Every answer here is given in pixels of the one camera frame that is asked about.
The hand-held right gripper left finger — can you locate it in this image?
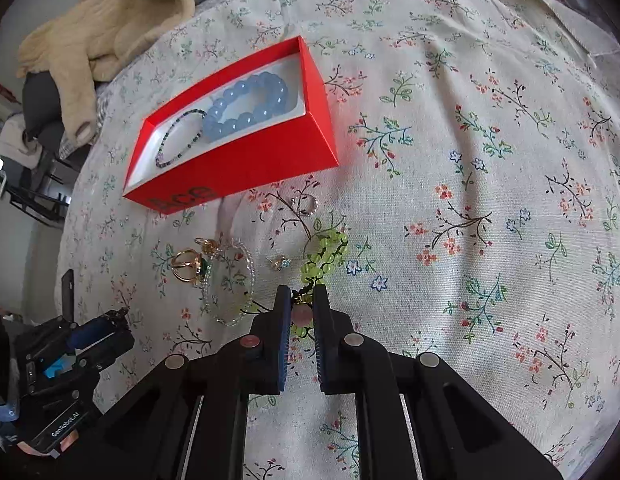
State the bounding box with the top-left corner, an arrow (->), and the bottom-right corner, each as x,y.
97,285 -> 291,480

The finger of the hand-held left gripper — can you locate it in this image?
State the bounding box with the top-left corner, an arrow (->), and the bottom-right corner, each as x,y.
20,347 -> 100,396
72,307 -> 136,367

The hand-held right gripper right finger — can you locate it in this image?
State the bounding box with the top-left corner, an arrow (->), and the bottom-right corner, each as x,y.
313,285 -> 566,480

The green bead bracelet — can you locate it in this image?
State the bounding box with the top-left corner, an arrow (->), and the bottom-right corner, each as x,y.
289,227 -> 351,342

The red cardboard box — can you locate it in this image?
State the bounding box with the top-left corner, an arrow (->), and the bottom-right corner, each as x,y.
122,35 -> 339,216

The floral bedsheet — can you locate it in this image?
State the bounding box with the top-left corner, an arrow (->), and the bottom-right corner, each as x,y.
60,0 -> 620,480

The dark chair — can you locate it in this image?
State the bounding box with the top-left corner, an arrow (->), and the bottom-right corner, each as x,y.
0,71 -> 98,231

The beige knitted sweater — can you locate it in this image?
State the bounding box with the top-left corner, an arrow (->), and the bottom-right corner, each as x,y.
16,0 -> 197,147

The clear bead bracelet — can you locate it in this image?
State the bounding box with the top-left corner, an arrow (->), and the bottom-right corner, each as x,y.
200,239 -> 257,329

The gold ring with green stone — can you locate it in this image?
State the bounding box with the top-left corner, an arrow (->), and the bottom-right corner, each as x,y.
171,247 -> 213,287

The silver ring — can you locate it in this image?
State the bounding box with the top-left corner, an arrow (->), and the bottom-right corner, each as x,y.
292,195 -> 321,217

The thin dark bead bracelet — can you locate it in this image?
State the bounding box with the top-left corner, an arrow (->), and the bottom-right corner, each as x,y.
154,108 -> 209,169

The blue bead bracelet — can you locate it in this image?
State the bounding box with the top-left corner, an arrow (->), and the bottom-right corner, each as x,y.
202,71 -> 291,142

